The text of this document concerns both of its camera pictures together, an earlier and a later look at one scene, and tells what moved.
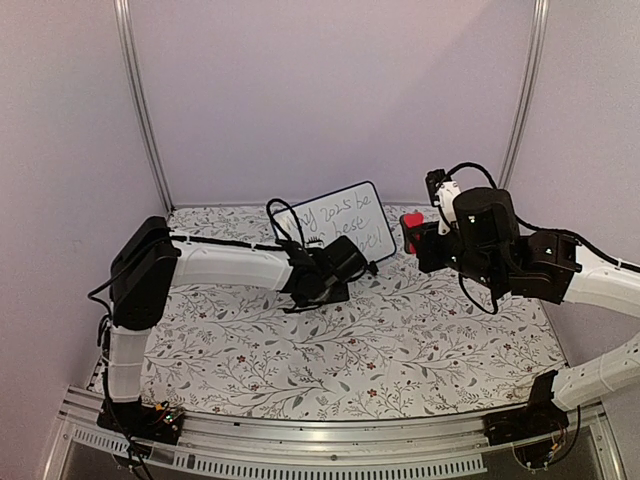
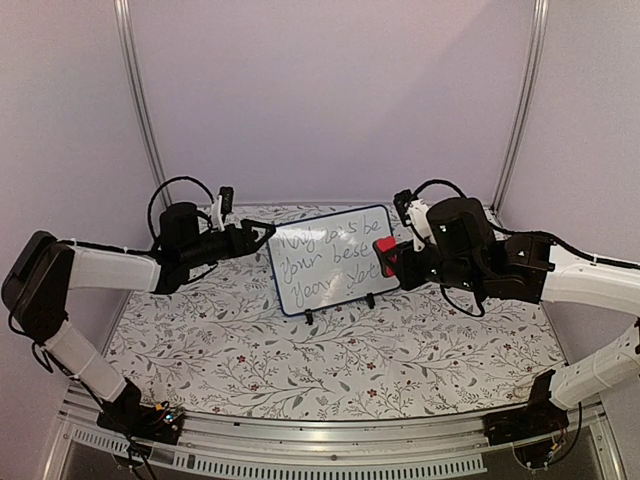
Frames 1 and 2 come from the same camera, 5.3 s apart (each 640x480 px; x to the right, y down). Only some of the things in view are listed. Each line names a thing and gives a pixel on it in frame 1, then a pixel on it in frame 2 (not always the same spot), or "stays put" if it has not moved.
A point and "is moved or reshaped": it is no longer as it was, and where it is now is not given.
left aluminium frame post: x=140 y=100 stays put
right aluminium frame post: x=532 y=90 stays put
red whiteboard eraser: x=412 y=219 is moved or reshaped
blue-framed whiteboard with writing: x=354 y=212 is moved or reshaped
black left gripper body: x=340 y=292 → x=196 y=253
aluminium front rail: x=320 y=448 stays put
